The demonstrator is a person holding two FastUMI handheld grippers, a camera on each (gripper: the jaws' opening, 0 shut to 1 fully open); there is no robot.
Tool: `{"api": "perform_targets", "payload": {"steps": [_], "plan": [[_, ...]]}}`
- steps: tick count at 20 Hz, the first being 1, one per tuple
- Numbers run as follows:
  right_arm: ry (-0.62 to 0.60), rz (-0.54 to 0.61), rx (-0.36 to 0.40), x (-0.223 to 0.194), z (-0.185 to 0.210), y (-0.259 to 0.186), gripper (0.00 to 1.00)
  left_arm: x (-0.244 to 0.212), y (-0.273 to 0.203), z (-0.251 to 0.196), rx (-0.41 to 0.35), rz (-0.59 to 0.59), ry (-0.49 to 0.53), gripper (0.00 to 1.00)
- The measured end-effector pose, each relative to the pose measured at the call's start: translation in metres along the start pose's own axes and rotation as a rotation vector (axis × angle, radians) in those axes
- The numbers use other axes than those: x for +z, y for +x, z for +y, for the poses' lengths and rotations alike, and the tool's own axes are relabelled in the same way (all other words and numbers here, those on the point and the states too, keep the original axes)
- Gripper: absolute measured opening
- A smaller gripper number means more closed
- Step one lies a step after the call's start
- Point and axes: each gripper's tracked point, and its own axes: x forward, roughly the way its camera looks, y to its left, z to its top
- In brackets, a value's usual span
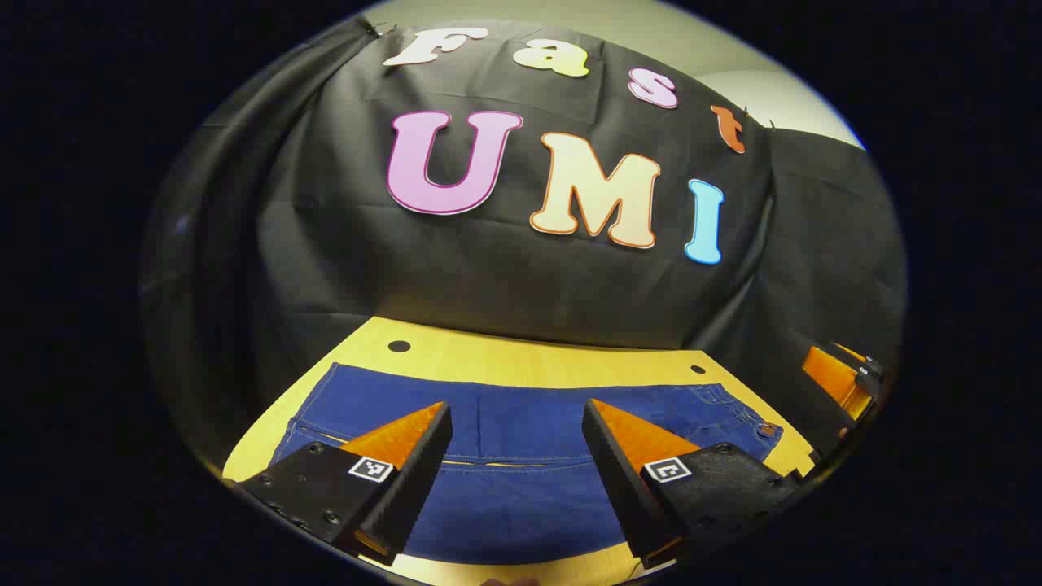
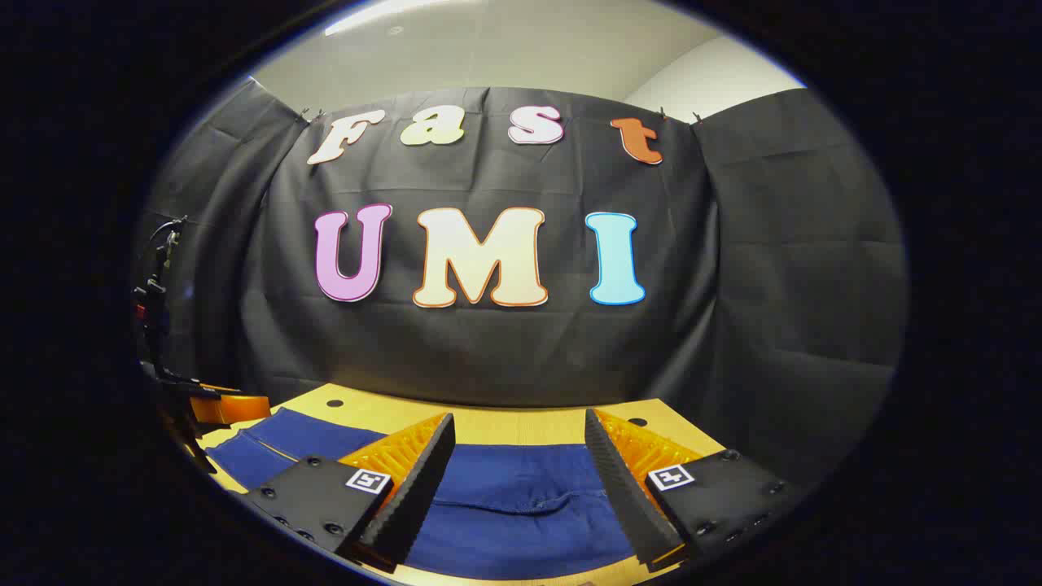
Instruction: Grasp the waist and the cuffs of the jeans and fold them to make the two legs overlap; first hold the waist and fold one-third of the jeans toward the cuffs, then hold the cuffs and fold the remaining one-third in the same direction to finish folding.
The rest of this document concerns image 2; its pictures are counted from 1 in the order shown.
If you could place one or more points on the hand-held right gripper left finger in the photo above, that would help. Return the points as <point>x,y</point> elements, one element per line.
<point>411,498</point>

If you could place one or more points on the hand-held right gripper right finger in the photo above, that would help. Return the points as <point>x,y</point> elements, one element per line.
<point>623,492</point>

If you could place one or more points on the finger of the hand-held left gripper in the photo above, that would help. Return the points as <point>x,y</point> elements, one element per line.
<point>240,407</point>

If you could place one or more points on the blue denim jeans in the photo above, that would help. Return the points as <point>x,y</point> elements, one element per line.
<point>521,505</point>

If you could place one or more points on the black backdrop cloth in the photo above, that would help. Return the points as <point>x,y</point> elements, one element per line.
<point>488,350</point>

